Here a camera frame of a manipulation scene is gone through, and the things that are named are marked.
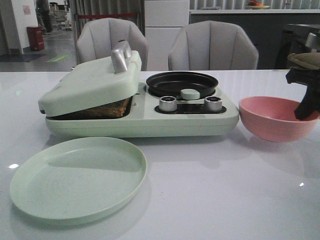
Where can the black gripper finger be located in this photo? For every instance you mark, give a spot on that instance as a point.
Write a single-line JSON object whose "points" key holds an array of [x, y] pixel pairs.
{"points": [[311, 100]]}

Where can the pink plastic bowl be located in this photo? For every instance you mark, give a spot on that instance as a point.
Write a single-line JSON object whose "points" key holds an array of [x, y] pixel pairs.
{"points": [[273, 118]]}

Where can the mint green breakfast maker lid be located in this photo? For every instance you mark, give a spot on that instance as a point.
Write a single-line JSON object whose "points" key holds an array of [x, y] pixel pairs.
{"points": [[95, 83]]}

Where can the mint green breakfast maker base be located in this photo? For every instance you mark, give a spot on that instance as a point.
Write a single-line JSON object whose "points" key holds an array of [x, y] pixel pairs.
{"points": [[144, 121]]}

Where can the olive cushion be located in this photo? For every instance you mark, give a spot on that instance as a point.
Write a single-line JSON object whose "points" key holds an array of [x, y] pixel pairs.
{"points": [[304, 61]]}

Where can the dark washing machine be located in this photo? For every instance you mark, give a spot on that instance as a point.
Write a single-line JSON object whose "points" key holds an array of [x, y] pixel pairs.
{"points": [[293, 39]]}

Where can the dark grey counter cabinet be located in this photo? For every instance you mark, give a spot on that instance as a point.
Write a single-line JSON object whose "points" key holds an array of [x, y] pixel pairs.
{"points": [[264, 27]]}

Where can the right silver control knob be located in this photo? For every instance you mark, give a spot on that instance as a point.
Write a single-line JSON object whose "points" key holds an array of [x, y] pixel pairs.
{"points": [[213, 104]]}

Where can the silver control knob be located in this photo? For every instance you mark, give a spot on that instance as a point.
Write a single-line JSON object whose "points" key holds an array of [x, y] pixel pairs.
{"points": [[168, 104], [213, 104]]}

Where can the fruit plate on counter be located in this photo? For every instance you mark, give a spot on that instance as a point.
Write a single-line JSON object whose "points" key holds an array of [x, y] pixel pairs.
{"points": [[255, 5]]}

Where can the right grey upholstered chair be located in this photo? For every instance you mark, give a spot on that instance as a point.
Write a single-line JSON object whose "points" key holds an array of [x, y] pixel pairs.
{"points": [[212, 45]]}

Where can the grey upholstered chair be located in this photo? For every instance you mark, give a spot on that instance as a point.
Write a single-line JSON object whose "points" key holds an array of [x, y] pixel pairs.
{"points": [[99, 37], [212, 45]]}

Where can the black round frying pan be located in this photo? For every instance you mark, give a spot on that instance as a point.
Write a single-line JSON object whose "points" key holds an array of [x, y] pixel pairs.
{"points": [[172, 82]]}

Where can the left silver control knob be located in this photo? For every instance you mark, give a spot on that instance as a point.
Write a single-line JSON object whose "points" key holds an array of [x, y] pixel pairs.
{"points": [[168, 104]]}

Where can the white refrigerator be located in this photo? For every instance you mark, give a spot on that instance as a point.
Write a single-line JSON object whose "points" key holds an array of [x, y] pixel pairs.
{"points": [[162, 20]]}

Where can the left grey upholstered chair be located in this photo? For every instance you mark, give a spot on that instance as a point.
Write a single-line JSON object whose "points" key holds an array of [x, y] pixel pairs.
{"points": [[99, 37]]}

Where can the red barrier belt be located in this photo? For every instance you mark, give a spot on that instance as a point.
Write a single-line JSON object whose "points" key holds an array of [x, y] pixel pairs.
{"points": [[102, 16]]}

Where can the mint green round plate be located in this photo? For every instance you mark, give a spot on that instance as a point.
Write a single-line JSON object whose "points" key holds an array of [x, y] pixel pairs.
{"points": [[78, 181]]}

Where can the person in background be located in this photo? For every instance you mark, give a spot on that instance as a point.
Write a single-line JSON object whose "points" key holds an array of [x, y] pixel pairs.
{"points": [[43, 8]]}

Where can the red trash bin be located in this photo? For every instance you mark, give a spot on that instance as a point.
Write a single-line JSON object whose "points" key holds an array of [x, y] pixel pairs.
{"points": [[35, 38]]}

